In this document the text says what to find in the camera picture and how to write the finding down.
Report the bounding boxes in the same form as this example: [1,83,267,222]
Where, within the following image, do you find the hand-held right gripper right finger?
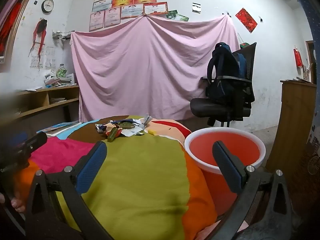
[212,141,293,240]

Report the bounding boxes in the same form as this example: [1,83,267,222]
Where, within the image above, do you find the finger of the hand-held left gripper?
[23,132,48,156]

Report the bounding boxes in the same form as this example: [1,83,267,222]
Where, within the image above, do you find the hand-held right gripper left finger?
[25,141,118,240]

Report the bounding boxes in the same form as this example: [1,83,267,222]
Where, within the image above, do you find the red basin with white rim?
[184,127,266,217]

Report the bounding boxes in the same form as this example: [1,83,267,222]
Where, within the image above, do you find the green snack packet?
[107,127,120,142]

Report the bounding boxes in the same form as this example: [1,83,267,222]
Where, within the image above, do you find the dark green packet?
[117,120,134,130]

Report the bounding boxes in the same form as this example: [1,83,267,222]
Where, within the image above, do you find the person's left hand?
[0,192,27,214]

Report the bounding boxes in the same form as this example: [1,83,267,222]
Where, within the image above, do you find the colourful paperback book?
[37,121,82,137]

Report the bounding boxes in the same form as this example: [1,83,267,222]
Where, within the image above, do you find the wooden desk with shelves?
[0,84,80,130]

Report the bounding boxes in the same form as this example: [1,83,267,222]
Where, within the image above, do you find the colourful patchwork blanket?
[12,115,220,240]

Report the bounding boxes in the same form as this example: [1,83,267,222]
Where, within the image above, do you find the black office chair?
[190,42,257,128]

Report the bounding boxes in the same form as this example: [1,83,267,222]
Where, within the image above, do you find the stack of books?
[44,70,77,88]

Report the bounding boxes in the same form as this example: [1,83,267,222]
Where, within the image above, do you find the glass jar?
[56,64,67,78]

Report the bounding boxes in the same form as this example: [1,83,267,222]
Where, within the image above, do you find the wooden cabinet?
[265,79,318,180]

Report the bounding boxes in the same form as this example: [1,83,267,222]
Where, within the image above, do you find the dark blue backpack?
[207,42,248,98]

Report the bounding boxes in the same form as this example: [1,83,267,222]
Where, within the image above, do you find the pink hanging sheet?
[71,14,241,123]

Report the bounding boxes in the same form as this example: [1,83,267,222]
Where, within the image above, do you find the red hanging ornament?
[294,46,303,68]

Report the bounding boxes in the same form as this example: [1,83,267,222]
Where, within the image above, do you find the paper wall calendars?
[30,44,56,69]

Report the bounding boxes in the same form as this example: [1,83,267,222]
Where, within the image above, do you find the wire wall rack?
[52,30,73,42]

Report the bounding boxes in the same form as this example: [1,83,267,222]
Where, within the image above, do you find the red ribbon wall ornament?
[28,17,48,58]

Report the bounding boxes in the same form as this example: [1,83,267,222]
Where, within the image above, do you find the wooden door frame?
[0,0,42,64]

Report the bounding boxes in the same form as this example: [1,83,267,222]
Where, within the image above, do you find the round wall clock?
[41,0,55,13]

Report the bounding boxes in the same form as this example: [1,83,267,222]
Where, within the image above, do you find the red paper wall decoration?
[235,7,258,34]

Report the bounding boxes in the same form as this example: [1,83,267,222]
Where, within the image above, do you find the group of wall certificates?
[89,0,183,32]

